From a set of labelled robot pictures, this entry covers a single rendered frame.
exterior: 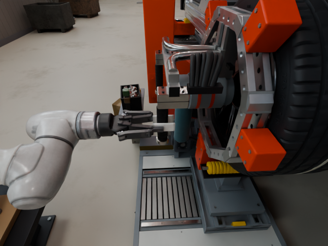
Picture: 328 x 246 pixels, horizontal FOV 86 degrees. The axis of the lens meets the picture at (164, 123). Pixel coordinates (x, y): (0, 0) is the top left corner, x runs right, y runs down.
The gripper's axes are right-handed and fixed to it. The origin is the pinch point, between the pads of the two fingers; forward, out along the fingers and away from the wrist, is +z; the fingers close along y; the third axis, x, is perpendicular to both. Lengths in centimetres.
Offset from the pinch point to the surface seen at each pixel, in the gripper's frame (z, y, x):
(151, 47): -4, -60, 6
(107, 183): -41, -32, -83
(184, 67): 16, -61, -6
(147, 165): -10, -41, -75
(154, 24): -2, -60, 18
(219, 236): 31, 10, -75
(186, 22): 47, -254, -14
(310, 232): 89, 8, -83
